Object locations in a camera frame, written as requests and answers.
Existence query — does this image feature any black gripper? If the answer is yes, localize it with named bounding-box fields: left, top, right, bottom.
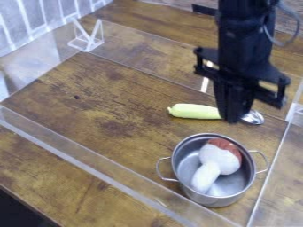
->
left=194, top=47, right=291, bottom=123

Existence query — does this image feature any white plush mushroom red cap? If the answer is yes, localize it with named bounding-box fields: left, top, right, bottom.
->
left=191, top=138, right=242, bottom=193

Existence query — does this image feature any clear acrylic barrier panel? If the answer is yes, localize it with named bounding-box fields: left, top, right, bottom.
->
left=0, top=105, right=241, bottom=227

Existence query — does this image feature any silver metal pot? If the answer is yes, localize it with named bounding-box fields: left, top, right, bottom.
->
left=156, top=133, right=269, bottom=207

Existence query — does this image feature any black strip on table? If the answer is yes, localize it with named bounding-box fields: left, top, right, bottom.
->
left=193, top=4, right=217, bottom=16

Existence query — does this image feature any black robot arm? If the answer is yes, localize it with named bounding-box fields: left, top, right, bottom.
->
left=194, top=0, right=301, bottom=123

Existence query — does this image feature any clear acrylic triangle stand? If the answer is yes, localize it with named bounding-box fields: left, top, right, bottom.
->
left=68, top=20, right=104, bottom=52

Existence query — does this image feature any green handled silver spoon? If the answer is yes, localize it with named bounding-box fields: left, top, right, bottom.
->
left=167, top=103, right=266, bottom=125

